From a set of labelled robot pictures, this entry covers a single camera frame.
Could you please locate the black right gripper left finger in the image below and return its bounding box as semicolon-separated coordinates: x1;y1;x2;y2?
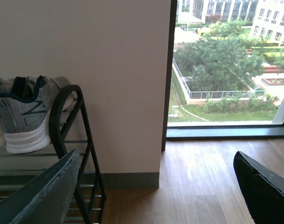
0;149;80;224

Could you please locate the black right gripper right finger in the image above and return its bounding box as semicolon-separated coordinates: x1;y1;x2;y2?
233;151;284;224

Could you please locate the black metal shoe rack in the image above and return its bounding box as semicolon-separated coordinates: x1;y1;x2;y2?
0;85;106;224

